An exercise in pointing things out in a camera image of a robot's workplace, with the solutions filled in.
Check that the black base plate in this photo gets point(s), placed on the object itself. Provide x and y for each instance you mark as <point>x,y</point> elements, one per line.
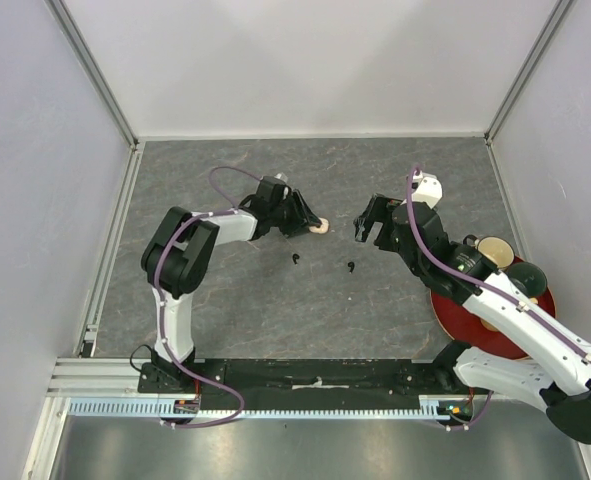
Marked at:
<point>305,383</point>

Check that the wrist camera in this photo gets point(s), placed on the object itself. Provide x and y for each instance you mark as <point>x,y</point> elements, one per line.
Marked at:
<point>281,177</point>
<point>426,188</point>

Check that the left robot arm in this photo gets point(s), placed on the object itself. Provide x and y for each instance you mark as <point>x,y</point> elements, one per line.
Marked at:
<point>177,257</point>

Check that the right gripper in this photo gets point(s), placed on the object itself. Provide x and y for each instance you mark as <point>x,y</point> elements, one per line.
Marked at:
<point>379,209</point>

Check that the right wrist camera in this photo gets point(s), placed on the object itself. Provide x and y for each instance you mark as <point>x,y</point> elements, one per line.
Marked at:
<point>426,188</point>

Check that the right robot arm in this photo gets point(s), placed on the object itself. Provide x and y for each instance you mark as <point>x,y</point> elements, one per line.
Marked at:
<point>557,378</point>

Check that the beige earbud charging case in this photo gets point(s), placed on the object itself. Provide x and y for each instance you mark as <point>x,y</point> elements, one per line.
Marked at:
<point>322,228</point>

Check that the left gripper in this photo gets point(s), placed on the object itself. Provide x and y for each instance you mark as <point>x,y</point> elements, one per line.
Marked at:
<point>300,217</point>

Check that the dark green cup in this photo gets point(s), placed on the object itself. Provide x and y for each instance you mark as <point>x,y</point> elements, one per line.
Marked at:
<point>528,278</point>

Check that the cream mug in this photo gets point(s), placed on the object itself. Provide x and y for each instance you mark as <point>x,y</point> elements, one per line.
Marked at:
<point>496,249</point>

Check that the slotted cable duct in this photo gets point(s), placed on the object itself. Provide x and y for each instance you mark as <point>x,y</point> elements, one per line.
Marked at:
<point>171,409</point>

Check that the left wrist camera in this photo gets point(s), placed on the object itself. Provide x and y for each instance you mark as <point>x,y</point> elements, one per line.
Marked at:
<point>281,177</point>

